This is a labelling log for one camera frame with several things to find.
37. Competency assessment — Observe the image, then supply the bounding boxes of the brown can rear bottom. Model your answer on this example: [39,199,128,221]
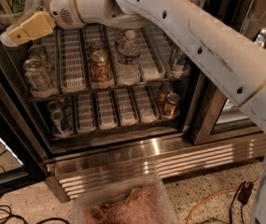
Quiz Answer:
[158,82,174,105]

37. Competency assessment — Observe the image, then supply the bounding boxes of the blue can rear bottom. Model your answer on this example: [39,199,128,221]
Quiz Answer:
[46,98,70,115]

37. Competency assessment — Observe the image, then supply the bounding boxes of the silver can rear left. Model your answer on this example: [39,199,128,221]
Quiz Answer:
[27,44,56,75]

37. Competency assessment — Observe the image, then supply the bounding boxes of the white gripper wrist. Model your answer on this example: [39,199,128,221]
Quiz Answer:
[0,0,85,47]

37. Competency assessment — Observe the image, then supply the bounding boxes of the blue can front bottom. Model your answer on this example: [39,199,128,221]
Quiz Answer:
[50,110,71,134]

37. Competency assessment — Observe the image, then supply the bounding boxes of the clear plastic bin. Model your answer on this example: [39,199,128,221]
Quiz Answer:
[74,175,178,224]

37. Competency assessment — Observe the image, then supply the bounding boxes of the black floor cables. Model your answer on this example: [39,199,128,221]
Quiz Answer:
[0,194,71,224]

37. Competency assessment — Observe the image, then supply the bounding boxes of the closed glass fridge door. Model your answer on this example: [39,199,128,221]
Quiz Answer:
[191,0,266,145]

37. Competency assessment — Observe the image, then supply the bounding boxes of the orange can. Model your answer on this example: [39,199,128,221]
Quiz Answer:
[88,39,106,54]
[91,50,111,83]

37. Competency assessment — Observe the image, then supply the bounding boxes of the orange can rear middle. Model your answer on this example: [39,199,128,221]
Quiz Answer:
[88,39,106,54]

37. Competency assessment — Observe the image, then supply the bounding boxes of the clear water bottle front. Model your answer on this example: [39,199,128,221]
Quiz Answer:
[117,30,141,86]

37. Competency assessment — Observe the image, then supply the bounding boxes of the orange extension cord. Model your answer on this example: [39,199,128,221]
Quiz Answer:
[185,177,261,224]

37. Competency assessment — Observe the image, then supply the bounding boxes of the clear water bottle rear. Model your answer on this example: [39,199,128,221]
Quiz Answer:
[114,29,126,46]

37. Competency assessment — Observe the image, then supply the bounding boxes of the blue silver can front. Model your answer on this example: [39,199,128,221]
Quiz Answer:
[169,47,189,72]

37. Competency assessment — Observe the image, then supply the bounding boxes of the open fridge door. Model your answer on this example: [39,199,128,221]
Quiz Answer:
[0,83,46,195]

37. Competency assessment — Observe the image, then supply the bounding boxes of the steel fridge base grille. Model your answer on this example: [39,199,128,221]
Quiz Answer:
[45,133,266,203]

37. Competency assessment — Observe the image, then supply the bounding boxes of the silver can front left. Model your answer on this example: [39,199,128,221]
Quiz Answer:
[22,58,53,91]

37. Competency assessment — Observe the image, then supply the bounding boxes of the clear water bottle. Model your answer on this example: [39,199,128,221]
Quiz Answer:
[114,29,126,46]
[117,30,141,86]

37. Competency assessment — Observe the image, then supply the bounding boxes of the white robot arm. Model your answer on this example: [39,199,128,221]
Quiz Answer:
[0,0,266,224]

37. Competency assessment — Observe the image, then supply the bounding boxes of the brown can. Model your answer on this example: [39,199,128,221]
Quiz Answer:
[158,82,174,105]
[162,92,180,116]

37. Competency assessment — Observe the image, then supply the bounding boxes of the brown can front bottom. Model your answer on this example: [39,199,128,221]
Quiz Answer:
[162,92,180,116]

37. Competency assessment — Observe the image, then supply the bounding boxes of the orange can front middle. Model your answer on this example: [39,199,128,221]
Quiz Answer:
[91,50,111,83]

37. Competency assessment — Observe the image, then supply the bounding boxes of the black power adapter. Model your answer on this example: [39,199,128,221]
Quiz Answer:
[237,182,254,205]

